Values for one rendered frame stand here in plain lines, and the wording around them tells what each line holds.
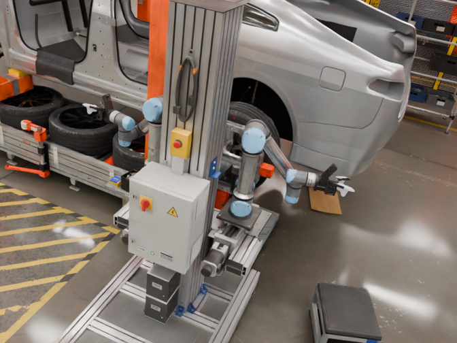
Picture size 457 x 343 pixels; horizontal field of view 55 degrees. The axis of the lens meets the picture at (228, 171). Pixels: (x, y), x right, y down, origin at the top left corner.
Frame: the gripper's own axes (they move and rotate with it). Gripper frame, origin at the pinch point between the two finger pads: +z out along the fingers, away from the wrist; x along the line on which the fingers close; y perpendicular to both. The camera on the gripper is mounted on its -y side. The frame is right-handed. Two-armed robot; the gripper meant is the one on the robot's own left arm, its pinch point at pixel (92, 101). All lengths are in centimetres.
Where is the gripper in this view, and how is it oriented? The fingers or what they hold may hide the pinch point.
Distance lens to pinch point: 288.8
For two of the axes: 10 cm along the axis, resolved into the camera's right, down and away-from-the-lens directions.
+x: 5.7, -2.4, 7.9
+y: -2.1, 8.8, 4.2
